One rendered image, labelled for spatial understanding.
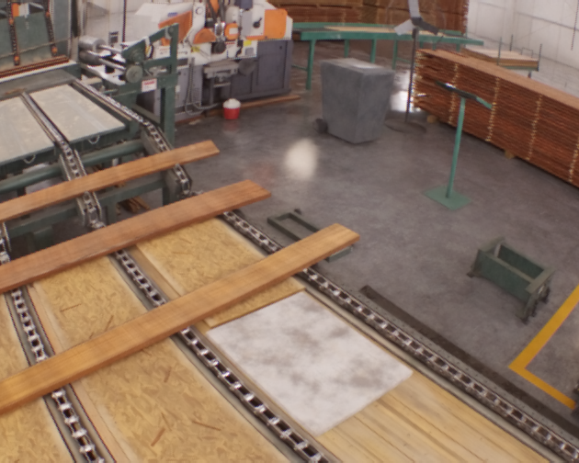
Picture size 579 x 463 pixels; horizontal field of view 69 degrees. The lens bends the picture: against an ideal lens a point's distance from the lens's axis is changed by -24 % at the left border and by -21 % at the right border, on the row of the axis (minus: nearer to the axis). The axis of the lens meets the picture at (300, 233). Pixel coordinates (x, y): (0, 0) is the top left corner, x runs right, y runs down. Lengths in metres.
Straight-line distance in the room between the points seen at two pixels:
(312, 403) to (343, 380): 0.16
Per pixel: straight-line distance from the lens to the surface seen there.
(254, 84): 7.61
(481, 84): 7.07
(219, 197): 2.71
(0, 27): 7.46
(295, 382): 1.74
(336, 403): 1.68
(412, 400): 1.77
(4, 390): 1.78
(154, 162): 3.04
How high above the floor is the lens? 2.10
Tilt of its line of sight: 30 degrees down
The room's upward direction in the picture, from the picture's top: 5 degrees clockwise
